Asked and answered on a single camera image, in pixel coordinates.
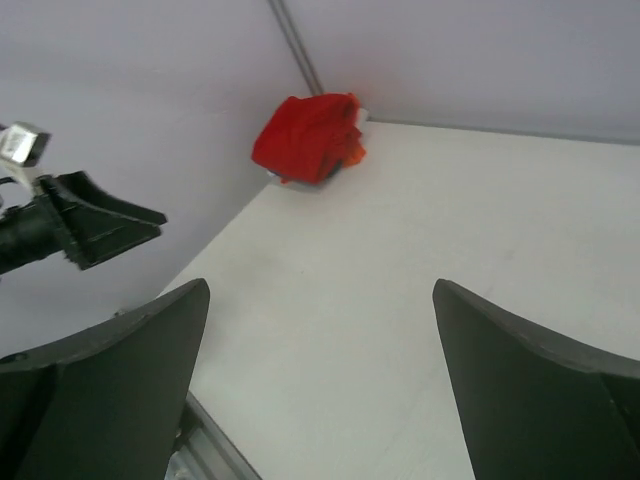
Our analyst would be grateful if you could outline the red folded t shirt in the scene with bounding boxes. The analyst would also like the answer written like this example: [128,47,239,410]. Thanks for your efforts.
[251,93,361,177]

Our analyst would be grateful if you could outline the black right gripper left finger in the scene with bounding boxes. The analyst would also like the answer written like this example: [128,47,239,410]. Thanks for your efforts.
[1,279,210,479]

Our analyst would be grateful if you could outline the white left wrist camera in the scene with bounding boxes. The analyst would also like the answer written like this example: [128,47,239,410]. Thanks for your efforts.
[1,122,51,182]

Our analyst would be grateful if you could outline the aluminium corner post left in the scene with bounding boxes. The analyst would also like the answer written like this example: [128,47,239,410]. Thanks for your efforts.
[267,0,324,95]

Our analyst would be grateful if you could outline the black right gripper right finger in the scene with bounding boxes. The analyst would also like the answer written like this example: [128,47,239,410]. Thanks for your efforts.
[432,279,639,479]

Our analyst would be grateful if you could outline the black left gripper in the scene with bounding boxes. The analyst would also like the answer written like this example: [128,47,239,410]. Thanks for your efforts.
[1,171,167,274]

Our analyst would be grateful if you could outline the aluminium front rail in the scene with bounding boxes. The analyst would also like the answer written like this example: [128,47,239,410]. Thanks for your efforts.
[165,392,261,480]

